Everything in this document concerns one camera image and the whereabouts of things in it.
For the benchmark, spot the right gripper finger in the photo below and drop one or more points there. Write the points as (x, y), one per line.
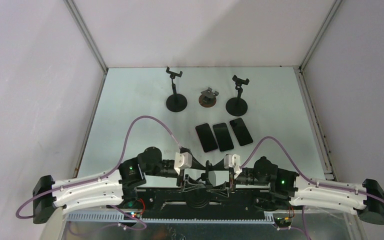
(219, 166)
(224, 189)

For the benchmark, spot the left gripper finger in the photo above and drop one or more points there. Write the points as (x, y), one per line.
(195, 164)
(189, 185)

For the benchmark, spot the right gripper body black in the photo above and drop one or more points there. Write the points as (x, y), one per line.
(245, 178)

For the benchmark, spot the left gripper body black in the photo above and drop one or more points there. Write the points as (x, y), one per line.
(165, 172)

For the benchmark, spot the black phone pink case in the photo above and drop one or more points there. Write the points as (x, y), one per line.
(206, 138)

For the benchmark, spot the small teal phone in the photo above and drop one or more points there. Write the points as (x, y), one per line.
(223, 137)

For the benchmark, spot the black smartphone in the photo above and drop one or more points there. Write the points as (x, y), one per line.
(241, 132)

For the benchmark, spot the black round-base phone stand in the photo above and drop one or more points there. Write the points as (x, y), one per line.
(237, 106)

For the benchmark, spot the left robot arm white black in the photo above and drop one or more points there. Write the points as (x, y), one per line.
(102, 189)

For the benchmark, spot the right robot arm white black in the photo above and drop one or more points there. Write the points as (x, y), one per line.
(269, 188)

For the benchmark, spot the brown round phone stand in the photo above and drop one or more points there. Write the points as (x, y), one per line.
(208, 97)

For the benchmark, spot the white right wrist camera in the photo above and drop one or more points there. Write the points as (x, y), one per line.
(233, 161)

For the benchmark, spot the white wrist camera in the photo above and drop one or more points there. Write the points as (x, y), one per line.
(233, 161)
(183, 160)

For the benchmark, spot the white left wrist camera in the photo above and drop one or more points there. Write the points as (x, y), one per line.
(183, 160)

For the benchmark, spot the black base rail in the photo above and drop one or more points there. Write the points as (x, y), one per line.
(169, 203)

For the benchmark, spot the grey cable duct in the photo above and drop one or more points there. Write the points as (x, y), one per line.
(117, 217)

